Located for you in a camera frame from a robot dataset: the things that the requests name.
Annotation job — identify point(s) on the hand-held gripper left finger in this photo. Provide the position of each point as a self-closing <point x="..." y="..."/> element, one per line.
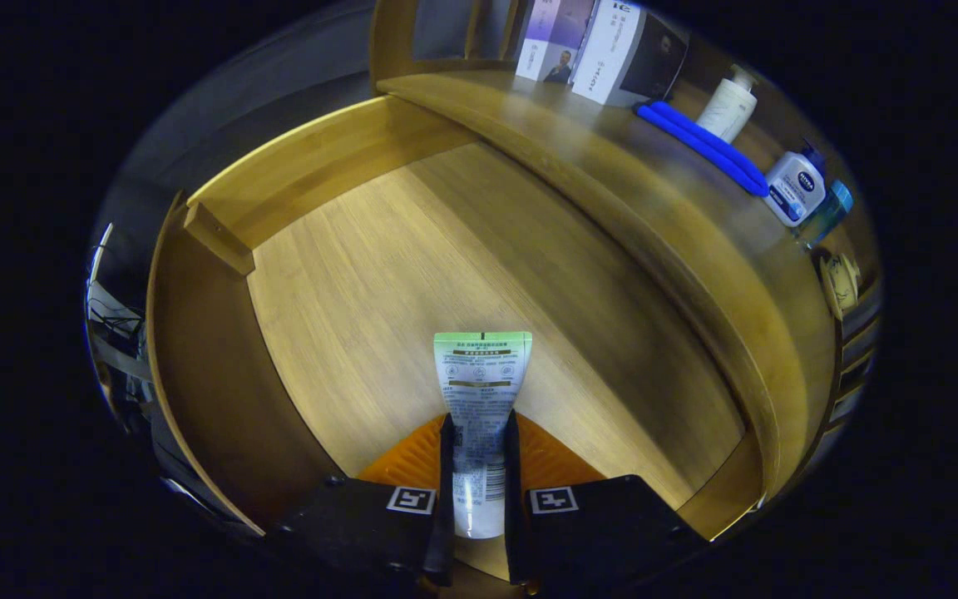
<point x="446" y="499"/>

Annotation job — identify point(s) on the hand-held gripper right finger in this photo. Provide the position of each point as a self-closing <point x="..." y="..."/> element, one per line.
<point x="512" y="499"/>

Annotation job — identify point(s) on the white green-ended cream tube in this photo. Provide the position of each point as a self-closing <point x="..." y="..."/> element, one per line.
<point x="483" y="383"/>

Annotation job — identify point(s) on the brown wooden drawer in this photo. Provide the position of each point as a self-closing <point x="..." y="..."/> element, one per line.
<point x="412" y="274"/>

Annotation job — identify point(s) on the wooden countertop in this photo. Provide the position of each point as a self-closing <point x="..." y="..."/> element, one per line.
<point x="654" y="191"/>

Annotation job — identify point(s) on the brown wooden cabinet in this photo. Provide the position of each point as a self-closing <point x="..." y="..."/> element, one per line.
<point x="392" y="33"/>

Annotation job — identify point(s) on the beige lidded teacup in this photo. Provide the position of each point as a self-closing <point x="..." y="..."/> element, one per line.
<point x="841" y="283"/>

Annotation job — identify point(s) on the blue folded cloth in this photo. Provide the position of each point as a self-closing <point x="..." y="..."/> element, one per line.
<point x="695" y="137"/>

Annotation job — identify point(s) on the white blue-capped lotion bottle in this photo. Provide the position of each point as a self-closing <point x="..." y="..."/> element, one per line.
<point x="795" y="187"/>

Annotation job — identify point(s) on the teal slim bottle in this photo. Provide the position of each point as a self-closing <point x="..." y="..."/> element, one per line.
<point x="830" y="208"/>

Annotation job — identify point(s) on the black backdrop cloth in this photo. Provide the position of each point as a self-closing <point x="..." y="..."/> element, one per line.
<point x="279" y="83"/>

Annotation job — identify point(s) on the cream pump bottle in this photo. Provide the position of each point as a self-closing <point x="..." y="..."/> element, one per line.
<point x="728" y="104"/>

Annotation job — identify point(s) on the thick white book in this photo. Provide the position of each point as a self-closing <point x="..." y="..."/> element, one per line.
<point x="612" y="58"/>

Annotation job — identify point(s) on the purple book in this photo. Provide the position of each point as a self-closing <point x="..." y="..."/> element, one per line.
<point x="554" y="42"/>

